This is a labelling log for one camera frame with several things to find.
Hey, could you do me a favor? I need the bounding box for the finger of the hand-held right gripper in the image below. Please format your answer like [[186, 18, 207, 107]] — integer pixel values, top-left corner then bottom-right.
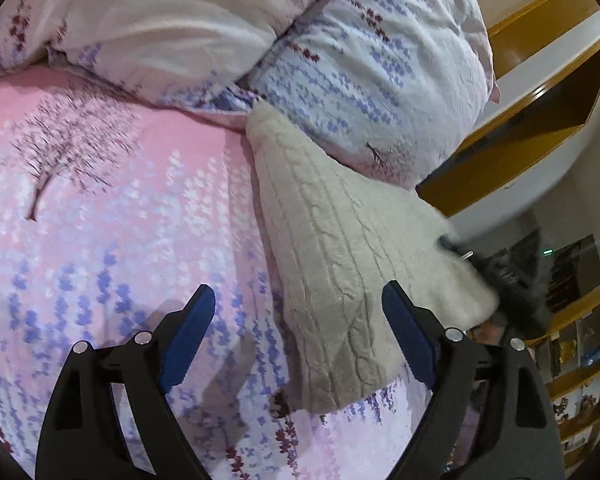
[[439, 232, 477, 263]]

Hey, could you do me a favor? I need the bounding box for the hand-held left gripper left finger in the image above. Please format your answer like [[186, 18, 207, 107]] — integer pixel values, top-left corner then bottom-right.
[[35, 284, 216, 480]]

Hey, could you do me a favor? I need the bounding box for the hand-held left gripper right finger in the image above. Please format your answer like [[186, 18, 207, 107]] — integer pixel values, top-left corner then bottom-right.
[[381, 281, 566, 480]]

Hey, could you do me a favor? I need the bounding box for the beige cable-knit sweater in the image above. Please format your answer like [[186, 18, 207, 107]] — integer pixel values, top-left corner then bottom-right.
[[245, 102, 501, 413]]

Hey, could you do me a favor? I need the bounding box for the dark cabinet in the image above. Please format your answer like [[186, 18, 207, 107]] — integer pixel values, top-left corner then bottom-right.
[[540, 232, 600, 313]]

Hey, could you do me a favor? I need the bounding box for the wooden bookshelf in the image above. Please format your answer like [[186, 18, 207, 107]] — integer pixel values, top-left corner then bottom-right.
[[525, 285, 600, 472]]

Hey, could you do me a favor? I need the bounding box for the pink floral bed sheet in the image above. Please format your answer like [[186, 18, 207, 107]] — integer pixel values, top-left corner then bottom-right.
[[0, 67, 476, 480]]

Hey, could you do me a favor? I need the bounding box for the wooden headboard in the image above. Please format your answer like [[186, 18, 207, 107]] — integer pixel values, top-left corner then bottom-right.
[[415, 0, 600, 217]]

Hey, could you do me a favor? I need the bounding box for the tree print lavender pillow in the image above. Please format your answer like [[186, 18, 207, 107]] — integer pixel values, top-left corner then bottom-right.
[[240, 0, 502, 192]]

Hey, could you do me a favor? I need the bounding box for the pale pink floral pillow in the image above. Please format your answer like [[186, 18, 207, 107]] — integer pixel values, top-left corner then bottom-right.
[[45, 0, 366, 111]]

